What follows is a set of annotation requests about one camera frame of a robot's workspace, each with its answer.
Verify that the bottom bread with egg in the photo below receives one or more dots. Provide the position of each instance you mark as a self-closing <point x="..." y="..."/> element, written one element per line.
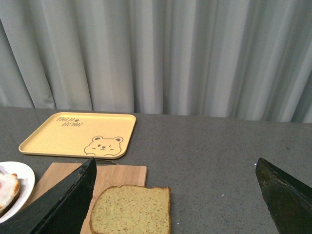
<point x="9" y="191"/>

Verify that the bread slice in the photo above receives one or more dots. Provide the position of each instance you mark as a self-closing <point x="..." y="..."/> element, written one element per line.
<point x="131" y="209"/>

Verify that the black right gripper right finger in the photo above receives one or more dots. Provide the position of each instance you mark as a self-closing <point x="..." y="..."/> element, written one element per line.
<point x="289" y="200"/>

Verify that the wooden cutting board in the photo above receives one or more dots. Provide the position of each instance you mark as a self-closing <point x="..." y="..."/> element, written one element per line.
<point x="107" y="176"/>

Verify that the white plate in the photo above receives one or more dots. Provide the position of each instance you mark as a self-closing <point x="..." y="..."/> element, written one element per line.
<point x="26" y="178"/>

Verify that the yellow bear tray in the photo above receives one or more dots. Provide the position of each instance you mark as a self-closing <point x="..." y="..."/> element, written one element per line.
<point x="70" y="134"/>

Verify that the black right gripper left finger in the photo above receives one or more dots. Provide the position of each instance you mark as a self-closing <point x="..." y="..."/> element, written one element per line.
<point x="61" y="210"/>

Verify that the grey curtain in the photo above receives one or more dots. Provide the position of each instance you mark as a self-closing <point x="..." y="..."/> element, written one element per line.
<point x="248" y="59"/>

